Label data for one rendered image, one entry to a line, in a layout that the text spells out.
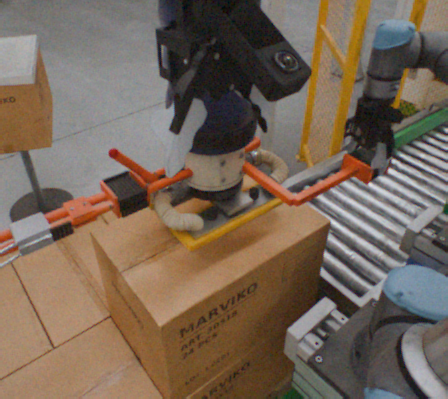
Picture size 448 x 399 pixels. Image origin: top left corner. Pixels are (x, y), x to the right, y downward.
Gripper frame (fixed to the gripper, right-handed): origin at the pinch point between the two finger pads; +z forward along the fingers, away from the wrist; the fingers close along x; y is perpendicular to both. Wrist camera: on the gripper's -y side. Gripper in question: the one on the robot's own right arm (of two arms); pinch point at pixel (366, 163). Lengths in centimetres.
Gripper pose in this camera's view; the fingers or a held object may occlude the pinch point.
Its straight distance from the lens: 113.9
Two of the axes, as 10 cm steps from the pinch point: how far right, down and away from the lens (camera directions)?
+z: 0.0, 8.0, 6.0
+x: 6.0, 4.8, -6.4
